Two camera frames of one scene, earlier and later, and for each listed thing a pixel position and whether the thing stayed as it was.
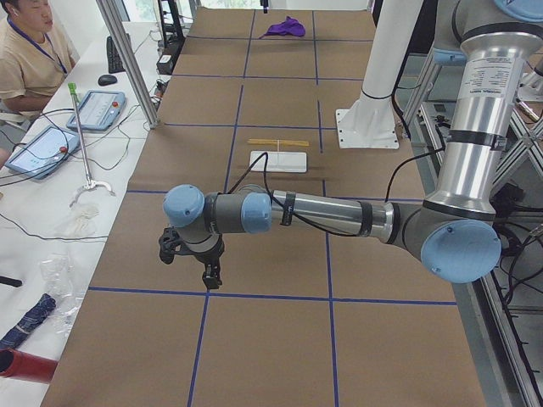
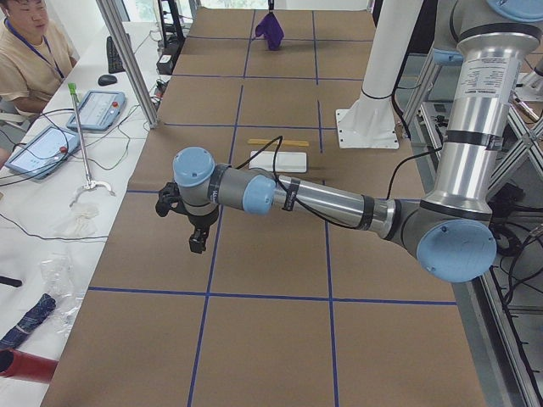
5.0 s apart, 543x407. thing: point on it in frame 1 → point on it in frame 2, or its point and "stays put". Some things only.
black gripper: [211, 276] → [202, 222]
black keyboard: [114, 62] stays put
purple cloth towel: [290, 26] → [271, 29]
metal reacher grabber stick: [89, 183] stays put
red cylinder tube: [19, 365] stays put
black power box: [165, 64] stays put
